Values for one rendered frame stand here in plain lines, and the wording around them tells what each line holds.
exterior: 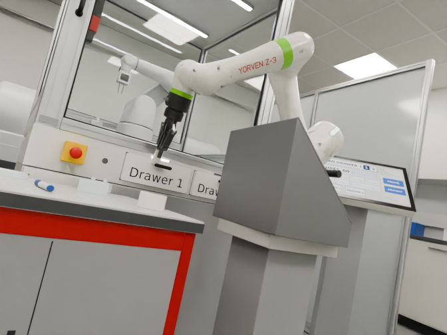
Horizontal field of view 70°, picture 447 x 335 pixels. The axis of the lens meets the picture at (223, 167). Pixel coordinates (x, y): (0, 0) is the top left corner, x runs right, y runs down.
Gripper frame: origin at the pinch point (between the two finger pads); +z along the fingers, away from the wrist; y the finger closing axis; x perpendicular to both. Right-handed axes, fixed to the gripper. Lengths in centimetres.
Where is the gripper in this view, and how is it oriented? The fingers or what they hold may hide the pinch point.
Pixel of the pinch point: (157, 157)
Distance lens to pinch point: 130.3
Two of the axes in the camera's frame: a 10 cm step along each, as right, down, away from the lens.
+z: -3.9, 9.0, 1.8
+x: 8.0, 2.3, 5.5
